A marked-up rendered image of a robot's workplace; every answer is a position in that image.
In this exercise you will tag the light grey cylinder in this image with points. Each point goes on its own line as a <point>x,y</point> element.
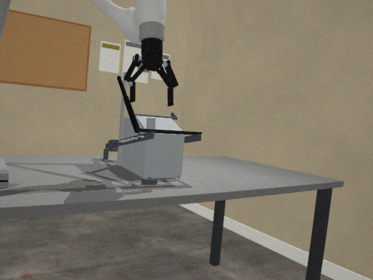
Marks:
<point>151,124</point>

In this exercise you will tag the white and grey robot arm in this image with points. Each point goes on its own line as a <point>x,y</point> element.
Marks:
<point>147,20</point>

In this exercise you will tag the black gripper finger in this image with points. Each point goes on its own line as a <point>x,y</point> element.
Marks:
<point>169,79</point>
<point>131,80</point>

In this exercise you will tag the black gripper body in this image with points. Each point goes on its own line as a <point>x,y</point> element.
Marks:
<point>152,48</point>

